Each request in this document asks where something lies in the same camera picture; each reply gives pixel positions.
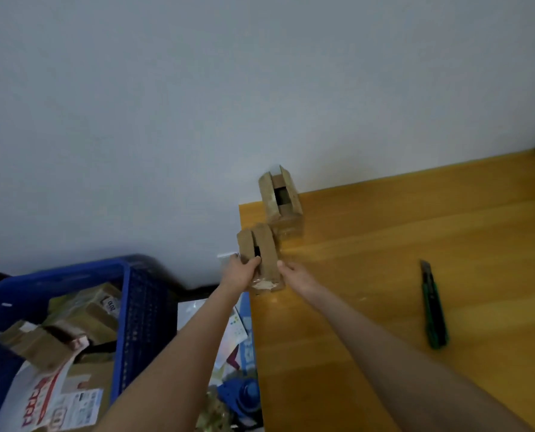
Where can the person's right hand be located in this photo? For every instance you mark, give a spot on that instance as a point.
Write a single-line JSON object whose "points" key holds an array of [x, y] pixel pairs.
{"points": [[297, 276]]}

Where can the person's left hand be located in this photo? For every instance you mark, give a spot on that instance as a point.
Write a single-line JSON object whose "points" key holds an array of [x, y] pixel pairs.
{"points": [[237, 275]]}

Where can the person's left fingers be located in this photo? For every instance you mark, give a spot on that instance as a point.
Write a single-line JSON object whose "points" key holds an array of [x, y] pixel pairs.
{"points": [[252, 265]]}

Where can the person's right fingers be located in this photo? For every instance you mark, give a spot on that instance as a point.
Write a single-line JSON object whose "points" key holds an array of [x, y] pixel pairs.
{"points": [[285, 267]]}

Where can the small brown cardboard box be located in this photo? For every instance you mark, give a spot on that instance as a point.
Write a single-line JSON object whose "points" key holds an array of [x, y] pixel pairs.
{"points": [[262, 257]]}

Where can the person's left forearm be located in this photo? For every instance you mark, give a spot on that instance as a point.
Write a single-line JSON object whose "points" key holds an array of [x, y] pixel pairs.
{"points": [[177, 364]]}

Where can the person's right forearm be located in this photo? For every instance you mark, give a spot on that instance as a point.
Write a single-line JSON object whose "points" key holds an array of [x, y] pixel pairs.
{"points": [[398, 368]]}

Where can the open brown cardboard box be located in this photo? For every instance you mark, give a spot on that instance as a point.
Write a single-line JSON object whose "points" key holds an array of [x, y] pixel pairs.
{"points": [[282, 206]]}

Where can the white printed paper sheet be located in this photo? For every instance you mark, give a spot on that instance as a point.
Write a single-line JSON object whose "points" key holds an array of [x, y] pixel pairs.
{"points": [[224, 330]]}

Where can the blue plastic crate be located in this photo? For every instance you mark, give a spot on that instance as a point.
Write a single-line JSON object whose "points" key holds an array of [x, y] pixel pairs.
{"points": [[137, 310]]}

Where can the green utility knife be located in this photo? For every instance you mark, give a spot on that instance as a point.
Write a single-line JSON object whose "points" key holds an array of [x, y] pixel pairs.
{"points": [[434, 310]]}

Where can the taped brown cardboard box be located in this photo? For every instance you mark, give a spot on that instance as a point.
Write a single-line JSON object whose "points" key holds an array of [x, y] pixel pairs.
{"points": [[87, 312]]}

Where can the flat cardboard box with label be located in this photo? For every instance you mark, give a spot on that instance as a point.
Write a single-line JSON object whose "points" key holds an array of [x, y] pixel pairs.
{"points": [[85, 395]]}

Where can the folded brown cardboard piece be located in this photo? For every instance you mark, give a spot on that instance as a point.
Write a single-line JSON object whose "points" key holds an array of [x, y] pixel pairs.
{"points": [[33, 344]]}

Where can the white red printed mailer bag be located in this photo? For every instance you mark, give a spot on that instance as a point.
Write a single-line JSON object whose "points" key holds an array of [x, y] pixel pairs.
{"points": [[33, 395]]}

